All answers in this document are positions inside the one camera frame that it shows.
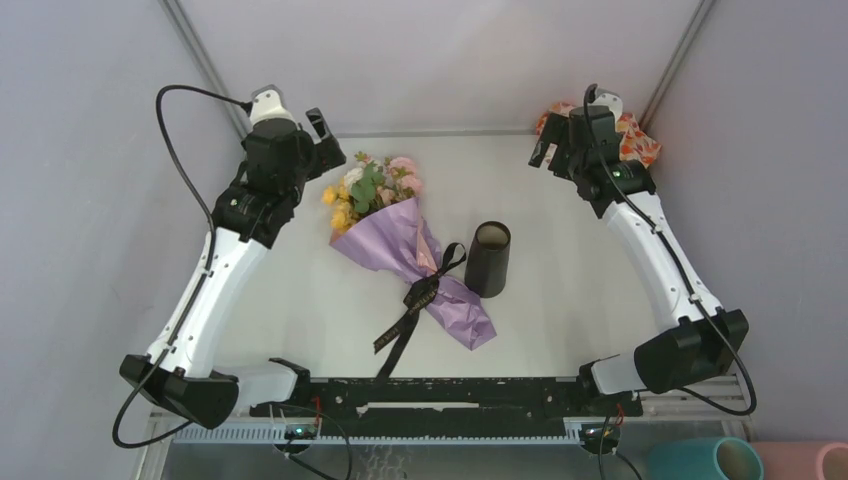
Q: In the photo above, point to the white slotted cable duct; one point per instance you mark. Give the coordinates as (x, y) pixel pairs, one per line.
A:
(256, 433)

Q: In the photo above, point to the black ribbon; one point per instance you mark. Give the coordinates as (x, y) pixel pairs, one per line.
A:
(421, 294)

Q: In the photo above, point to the artificial flower bunch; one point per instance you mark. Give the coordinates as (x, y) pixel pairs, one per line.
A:
(370, 186)

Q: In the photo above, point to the teal cylindrical vase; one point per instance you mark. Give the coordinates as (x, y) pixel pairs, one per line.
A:
(705, 458)

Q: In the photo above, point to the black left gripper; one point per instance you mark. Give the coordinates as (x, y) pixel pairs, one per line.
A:
(324, 156)

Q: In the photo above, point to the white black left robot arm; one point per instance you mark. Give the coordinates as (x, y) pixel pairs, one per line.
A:
(177, 372)

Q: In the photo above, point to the orange floral cloth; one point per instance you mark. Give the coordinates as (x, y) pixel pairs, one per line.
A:
(635, 143)

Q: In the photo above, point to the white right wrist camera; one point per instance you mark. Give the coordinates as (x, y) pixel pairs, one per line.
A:
(610, 100)

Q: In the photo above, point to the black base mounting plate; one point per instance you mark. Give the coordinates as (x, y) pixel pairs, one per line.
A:
(452, 406)

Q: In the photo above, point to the pink cylindrical vase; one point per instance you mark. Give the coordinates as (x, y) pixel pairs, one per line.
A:
(803, 460)

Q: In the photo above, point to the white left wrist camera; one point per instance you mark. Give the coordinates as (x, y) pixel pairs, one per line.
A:
(268, 103)

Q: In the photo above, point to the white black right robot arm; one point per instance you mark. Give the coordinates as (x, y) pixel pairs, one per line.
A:
(697, 338)

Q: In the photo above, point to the black cylindrical vase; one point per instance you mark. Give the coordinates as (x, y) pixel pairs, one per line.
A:
(488, 259)

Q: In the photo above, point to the purple pink wrapping paper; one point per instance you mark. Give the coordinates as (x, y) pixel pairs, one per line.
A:
(397, 239)

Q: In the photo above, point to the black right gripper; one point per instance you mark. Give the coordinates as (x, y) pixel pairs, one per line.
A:
(557, 165)

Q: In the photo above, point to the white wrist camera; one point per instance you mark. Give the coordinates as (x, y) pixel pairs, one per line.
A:
(268, 103)
(610, 100)

